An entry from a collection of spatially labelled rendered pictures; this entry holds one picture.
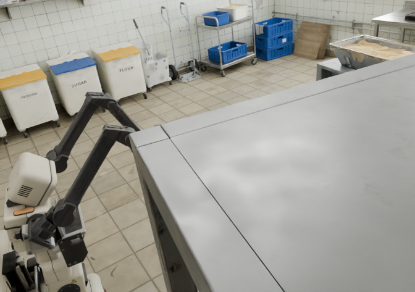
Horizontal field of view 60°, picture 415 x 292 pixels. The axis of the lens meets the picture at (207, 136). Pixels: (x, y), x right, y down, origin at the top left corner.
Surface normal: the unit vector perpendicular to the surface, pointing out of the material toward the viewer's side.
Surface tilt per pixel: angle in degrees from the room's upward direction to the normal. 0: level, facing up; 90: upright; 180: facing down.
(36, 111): 94
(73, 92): 92
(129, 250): 0
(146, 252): 0
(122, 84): 92
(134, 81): 94
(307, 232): 0
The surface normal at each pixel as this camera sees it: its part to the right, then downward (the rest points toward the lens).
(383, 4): -0.83, 0.34
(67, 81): 0.51, 0.38
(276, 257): -0.11, -0.87
